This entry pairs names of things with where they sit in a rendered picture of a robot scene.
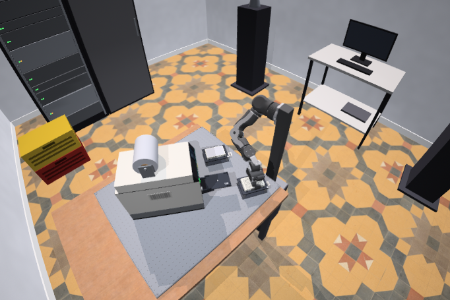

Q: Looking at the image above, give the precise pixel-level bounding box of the white cylinder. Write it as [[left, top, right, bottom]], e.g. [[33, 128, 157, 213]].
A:
[[132, 135, 158, 174]]

